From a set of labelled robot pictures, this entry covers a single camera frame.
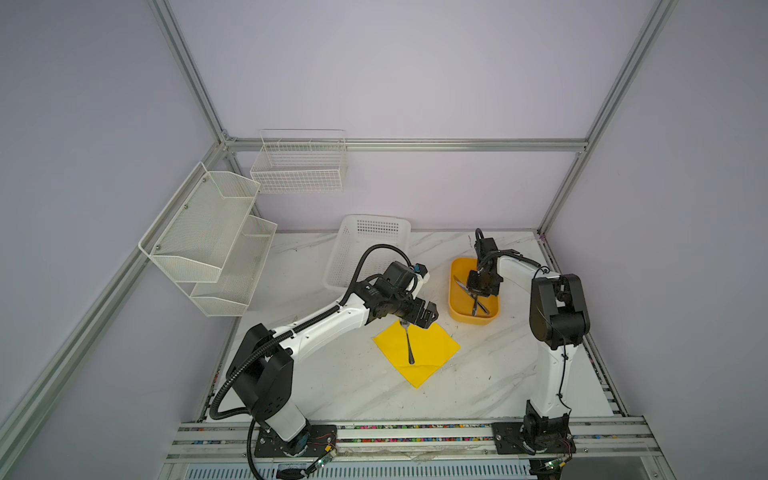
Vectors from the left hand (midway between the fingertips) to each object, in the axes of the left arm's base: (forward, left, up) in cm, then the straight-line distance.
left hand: (421, 311), depth 81 cm
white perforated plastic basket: (+40, +23, -11) cm, 48 cm away
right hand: (+17, -20, -14) cm, 29 cm away
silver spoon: (-6, +2, -15) cm, 16 cm away
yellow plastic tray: (+13, -15, -14) cm, 24 cm away
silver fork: (+9, -19, -15) cm, 26 cm away
